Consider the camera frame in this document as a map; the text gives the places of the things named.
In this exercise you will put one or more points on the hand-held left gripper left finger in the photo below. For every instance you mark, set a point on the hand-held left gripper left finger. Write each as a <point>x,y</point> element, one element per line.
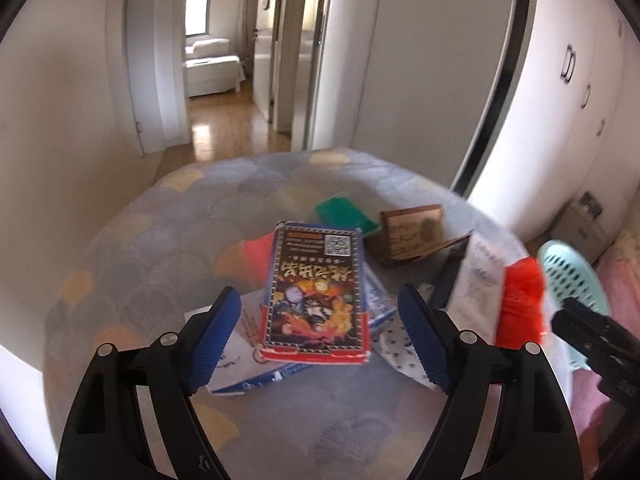
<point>215,340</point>

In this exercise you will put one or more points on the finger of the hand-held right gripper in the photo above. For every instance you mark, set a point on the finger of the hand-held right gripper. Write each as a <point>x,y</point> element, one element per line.
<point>600,345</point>

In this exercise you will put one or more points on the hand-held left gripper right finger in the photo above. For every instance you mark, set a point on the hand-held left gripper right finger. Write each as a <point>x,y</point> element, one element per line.
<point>424,345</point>

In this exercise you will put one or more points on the teal perforated plastic basket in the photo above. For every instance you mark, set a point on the teal perforated plastic basket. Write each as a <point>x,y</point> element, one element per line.
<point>575,275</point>

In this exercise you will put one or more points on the red plastic bag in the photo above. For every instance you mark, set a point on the red plastic bag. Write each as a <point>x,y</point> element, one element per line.
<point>522,305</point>

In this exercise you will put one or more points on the colourful printed carton box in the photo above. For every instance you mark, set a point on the colourful printed carton box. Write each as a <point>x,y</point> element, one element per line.
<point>315,295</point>

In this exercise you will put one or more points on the white dotted paper wrapper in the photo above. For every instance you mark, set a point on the white dotted paper wrapper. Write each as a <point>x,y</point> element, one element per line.
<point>395,345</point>

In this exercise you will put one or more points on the white blue flat packet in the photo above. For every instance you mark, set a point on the white blue flat packet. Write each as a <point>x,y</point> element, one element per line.
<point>240,357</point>

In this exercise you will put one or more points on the pink cloth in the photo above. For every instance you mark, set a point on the pink cloth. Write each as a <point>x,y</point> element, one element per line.
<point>622,280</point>

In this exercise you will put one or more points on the white printed pouch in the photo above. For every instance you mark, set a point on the white printed pouch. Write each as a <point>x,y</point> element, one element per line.
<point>472,285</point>

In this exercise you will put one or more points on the red flat wrapper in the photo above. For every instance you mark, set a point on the red flat wrapper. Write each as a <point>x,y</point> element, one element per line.
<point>255,262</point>

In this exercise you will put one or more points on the brown cardboard box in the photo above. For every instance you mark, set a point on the brown cardboard box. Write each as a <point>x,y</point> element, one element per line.
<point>412,235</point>

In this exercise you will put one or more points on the beige cardboard carton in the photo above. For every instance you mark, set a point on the beige cardboard carton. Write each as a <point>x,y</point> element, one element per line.
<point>582,227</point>

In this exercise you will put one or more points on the green small box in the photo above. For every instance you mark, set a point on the green small box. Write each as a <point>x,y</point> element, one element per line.
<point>347,212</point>

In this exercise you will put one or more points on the white wardrobe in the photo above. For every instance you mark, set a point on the white wardrobe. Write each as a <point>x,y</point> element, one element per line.
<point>575,125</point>

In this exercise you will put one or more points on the white bed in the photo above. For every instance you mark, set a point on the white bed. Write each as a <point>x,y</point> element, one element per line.
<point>210,67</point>

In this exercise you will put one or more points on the black-edged white door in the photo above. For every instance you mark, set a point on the black-edged white door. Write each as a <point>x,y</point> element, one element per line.
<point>430,60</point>

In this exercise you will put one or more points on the window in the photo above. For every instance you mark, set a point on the window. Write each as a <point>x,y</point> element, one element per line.
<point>196,10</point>

